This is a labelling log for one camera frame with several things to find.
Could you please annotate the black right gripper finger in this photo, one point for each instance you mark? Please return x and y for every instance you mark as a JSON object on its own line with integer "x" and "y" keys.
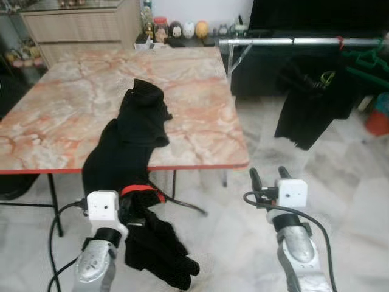
{"x": 256, "y": 179}
{"x": 284, "y": 173}

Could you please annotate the green plastic hanger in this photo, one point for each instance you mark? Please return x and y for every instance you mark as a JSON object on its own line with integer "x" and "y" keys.
{"x": 363, "y": 61}

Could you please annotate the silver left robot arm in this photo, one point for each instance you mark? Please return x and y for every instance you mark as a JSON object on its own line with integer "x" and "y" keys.
{"x": 94, "y": 267}

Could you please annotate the pink plastic hanger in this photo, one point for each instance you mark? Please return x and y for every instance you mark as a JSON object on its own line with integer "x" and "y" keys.
{"x": 340, "y": 42}

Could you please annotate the black trousers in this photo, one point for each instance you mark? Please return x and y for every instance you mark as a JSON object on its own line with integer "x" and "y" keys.
{"x": 310, "y": 115}

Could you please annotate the plain black garment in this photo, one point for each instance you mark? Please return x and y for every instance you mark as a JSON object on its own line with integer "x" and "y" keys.
{"x": 137, "y": 121}

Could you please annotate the red plastic bucket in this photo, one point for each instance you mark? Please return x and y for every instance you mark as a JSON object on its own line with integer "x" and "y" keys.
{"x": 378, "y": 125}

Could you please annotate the yellow and red plush ball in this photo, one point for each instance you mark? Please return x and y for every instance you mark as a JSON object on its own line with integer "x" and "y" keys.
{"x": 202, "y": 29}

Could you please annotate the white and blue plush ball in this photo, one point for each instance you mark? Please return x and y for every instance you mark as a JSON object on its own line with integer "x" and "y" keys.
{"x": 189, "y": 30}

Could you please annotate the black mouse plush ball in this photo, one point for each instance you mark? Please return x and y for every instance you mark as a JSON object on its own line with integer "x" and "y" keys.
{"x": 175, "y": 30}

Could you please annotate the white box with black lid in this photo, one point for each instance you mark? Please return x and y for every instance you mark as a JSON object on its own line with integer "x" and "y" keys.
{"x": 143, "y": 41}

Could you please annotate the glass jar with red lid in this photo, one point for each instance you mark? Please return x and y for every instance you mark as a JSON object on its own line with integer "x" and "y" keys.
{"x": 161, "y": 30}

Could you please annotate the light wooden cabinet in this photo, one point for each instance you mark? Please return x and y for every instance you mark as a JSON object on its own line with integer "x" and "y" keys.
{"x": 79, "y": 30}

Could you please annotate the gold trophy with blue globe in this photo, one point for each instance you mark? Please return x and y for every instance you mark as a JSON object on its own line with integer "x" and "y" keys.
{"x": 148, "y": 21}

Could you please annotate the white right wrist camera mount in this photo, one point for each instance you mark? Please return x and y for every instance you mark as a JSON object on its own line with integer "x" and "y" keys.
{"x": 292, "y": 193}

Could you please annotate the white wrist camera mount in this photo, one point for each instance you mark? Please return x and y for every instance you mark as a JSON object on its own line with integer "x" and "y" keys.
{"x": 292, "y": 193}
{"x": 102, "y": 205}

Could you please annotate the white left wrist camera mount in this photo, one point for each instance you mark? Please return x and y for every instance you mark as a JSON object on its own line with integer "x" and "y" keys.
{"x": 102, "y": 205}

